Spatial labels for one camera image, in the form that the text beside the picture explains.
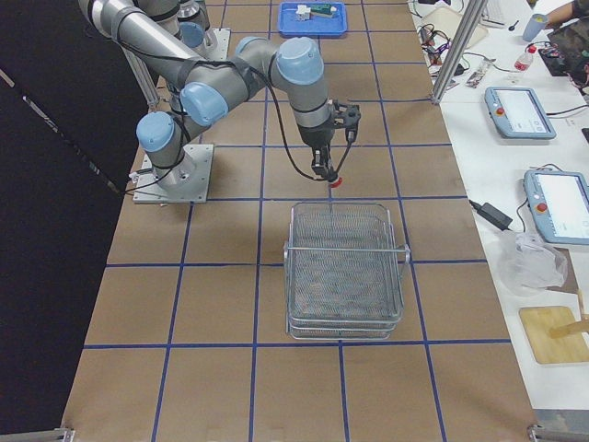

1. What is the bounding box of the far blue teach pendant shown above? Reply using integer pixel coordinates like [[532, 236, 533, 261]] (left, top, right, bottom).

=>
[[484, 87, 556, 140]]

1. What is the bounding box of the blue plastic tray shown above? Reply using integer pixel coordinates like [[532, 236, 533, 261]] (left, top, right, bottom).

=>
[[277, 1, 348, 37]]

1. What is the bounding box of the light blue cup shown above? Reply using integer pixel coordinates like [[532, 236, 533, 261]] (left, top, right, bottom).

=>
[[522, 14, 549, 42]]

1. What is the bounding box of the green and white switch module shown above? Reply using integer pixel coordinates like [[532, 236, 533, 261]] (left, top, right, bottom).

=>
[[308, 4, 337, 17]]

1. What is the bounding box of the red emergency push button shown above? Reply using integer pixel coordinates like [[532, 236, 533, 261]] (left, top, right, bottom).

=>
[[328, 176, 342, 189]]

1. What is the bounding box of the aluminium frame post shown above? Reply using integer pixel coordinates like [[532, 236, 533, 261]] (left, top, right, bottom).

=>
[[431, 0, 489, 105]]

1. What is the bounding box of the near blue teach pendant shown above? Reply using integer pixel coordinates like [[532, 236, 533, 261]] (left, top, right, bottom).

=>
[[524, 169, 588, 245]]

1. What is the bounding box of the wooden cutting board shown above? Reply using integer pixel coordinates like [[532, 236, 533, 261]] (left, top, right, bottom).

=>
[[519, 306, 588, 365]]

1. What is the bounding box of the clear plastic bag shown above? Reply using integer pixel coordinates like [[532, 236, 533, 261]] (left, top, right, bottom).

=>
[[498, 232, 569, 295]]

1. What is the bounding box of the white circuit breaker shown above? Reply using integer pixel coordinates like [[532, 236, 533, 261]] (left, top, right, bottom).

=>
[[294, 4, 311, 21]]

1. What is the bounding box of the black power adapter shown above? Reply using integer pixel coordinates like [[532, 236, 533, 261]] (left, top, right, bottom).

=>
[[469, 201, 513, 231]]

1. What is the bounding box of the clear plastic water bottle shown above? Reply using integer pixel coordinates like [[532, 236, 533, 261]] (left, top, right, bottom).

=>
[[514, 45, 537, 73]]

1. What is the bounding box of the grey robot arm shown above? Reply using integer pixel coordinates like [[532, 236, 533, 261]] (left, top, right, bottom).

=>
[[159, 0, 230, 61], [79, 1, 338, 192]]

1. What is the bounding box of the silver wire mesh shelf basket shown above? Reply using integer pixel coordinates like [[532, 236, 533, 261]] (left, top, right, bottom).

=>
[[284, 202, 410, 341]]

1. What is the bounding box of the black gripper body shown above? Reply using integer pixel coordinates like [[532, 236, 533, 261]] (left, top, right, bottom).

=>
[[299, 126, 335, 156]]

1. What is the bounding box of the blue teach pendant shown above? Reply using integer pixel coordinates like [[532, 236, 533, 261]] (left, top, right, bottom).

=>
[[484, 87, 556, 140], [524, 169, 588, 245]]

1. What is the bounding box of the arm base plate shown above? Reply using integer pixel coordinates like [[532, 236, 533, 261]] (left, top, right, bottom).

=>
[[202, 28, 230, 61], [133, 144, 214, 204]]

